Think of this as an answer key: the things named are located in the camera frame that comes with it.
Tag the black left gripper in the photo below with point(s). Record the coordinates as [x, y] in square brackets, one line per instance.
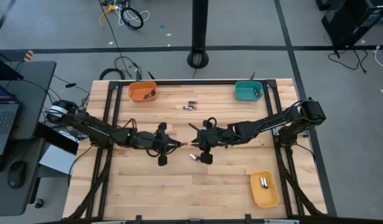
[161, 141]

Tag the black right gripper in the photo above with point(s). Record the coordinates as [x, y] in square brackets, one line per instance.
[213, 137]

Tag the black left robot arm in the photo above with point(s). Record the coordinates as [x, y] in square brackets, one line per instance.
[94, 127]

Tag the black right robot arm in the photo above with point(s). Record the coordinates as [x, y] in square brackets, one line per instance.
[272, 121]

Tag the orange plastic bin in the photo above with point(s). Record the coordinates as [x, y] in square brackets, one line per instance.
[136, 93]

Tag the teal plastic bin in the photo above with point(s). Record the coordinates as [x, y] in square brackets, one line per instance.
[245, 91]

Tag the yellow plastic bin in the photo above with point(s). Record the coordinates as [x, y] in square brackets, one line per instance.
[266, 196]

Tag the grey flat box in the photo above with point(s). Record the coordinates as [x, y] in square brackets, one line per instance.
[57, 160]

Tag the small black plug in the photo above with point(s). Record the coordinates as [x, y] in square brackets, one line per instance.
[70, 84]

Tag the black side desk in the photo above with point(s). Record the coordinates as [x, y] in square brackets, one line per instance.
[35, 93]

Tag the black caster wheel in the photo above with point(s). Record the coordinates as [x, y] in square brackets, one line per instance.
[38, 203]

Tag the black computer mouse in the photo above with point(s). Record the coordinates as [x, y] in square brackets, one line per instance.
[17, 174]

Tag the orange black striped tape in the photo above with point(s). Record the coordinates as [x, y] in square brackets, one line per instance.
[28, 55]

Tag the black laptop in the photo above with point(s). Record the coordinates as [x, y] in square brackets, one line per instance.
[4, 121]

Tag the black monitor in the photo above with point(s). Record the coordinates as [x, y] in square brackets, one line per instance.
[1, 70]

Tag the black equipment cabinet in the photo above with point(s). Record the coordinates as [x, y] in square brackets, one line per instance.
[353, 21]

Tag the black aluminium extrusion frame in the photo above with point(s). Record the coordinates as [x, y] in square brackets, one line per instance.
[194, 82]

